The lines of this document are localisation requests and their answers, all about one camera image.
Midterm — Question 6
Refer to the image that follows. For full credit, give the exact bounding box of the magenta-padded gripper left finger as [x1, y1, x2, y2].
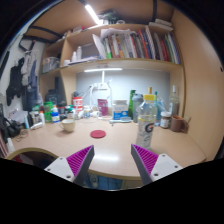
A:
[44, 144, 96, 187]

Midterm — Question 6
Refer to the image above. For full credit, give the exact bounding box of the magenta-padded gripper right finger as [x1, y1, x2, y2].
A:
[130, 143, 184, 186]

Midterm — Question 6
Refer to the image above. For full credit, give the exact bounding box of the clear yellow-capped drink bottle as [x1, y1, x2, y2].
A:
[135, 94, 158, 150]

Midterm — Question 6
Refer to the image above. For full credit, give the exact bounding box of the cream ceramic cup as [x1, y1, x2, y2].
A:
[59, 118, 77, 133]

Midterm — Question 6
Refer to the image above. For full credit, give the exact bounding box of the brown mug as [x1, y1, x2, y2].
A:
[170, 115, 189, 133]

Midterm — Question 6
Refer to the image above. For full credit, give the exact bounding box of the brown jar with white lid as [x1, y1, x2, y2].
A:
[159, 111, 172, 129]

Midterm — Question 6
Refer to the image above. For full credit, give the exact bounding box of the white bottle with blue label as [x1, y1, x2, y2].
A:
[50, 105, 61, 124]

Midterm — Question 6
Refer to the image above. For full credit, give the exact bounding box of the flat round red coaster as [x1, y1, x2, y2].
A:
[90, 129, 107, 140]

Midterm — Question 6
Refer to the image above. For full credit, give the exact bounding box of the green plastic container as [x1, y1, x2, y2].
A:
[43, 101, 54, 123]

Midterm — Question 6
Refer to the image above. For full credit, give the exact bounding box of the tall clear glass bottle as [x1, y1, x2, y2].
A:
[168, 85, 180, 117]

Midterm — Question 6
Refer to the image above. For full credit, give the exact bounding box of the light blue hairbrush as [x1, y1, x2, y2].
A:
[109, 116, 133, 124]

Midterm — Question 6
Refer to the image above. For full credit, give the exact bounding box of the grey shaker bottle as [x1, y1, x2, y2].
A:
[132, 93, 144, 123]

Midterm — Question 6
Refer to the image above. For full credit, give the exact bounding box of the red and white can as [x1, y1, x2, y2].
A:
[72, 96, 84, 114]

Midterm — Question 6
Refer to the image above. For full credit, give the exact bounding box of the white and blue box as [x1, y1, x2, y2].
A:
[112, 99, 130, 120]

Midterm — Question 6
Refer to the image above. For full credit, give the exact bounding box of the black appliance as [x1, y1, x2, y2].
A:
[44, 77, 68, 106]

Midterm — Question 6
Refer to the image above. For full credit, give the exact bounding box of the tall green bottle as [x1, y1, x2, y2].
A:
[128, 89, 136, 118]

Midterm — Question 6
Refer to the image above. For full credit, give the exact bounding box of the magenta pouch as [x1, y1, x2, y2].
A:
[97, 98, 110, 117]

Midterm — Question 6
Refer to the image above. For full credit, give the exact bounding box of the blue-grey hanging garment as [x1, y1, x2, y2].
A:
[25, 58, 40, 111]

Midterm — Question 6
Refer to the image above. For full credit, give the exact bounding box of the white power strip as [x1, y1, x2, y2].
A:
[89, 83, 109, 91]

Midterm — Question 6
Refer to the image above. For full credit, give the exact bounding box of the black hanging garment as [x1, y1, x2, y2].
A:
[5, 57, 26, 107]

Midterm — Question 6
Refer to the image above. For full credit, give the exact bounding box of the white under-shelf light bar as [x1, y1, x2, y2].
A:
[83, 67, 123, 73]

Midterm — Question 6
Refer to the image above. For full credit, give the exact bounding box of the wooden shelf unit with books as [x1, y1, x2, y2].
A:
[39, 18, 186, 116]

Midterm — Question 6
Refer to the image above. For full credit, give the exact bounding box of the white ceiling light tube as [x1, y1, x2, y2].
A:
[84, 3, 104, 26]

